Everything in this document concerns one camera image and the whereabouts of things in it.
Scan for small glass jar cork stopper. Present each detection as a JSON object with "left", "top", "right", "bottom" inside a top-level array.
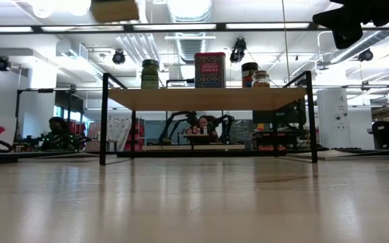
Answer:
[{"left": 251, "top": 70, "right": 271, "bottom": 88}]

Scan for orange spice bottle black cap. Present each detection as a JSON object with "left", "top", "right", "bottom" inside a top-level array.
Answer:
[{"left": 240, "top": 61, "right": 259, "bottom": 88}]

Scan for smoked paprika tin red lid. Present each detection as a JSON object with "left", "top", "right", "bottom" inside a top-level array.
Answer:
[{"left": 194, "top": 51, "right": 227, "bottom": 89}]

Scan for oregano glass jar green lid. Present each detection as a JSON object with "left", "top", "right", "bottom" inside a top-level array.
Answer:
[{"left": 140, "top": 59, "right": 161, "bottom": 90}]

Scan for small wooden shelf black legs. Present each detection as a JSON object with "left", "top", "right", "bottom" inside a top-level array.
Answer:
[{"left": 99, "top": 70, "right": 319, "bottom": 166}]

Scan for black ceiling spotlight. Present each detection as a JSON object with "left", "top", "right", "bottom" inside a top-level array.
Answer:
[
  {"left": 229, "top": 36, "right": 248, "bottom": 64},
  {"left": 111, "top": 49, "right": 126, "bottom": 65},
  {"left": 358, "top": 48, "right": 374, "bottom": 63},
  {"left": 0, "top": 55, "right": 12, "bottom": 72}
]

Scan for white pillar unit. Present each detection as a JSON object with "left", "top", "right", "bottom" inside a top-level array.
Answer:
[{"left": 317, "top": 88, "right": 351, "bottom": 149}]

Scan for black monitor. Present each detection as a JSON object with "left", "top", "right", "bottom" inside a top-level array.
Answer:
[{"left": 252, "top": 101, "right": 307, "bottom": 124}]

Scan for person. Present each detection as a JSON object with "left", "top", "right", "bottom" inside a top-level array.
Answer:
[
  {"left": 41, "top": 116, "right": 93, "bottom": 152},
  {"left": 197, "top": 115, "right": 219, "bottom": 142}
]

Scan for background wooden table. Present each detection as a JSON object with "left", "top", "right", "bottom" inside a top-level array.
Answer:
[{"left": 142, "top": 133, "right": 246, "bottom": 151}]

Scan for black background stand frame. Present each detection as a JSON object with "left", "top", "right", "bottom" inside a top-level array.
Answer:
[{"left": 14, "top": 86, "right": 78, "bottom": 151}]

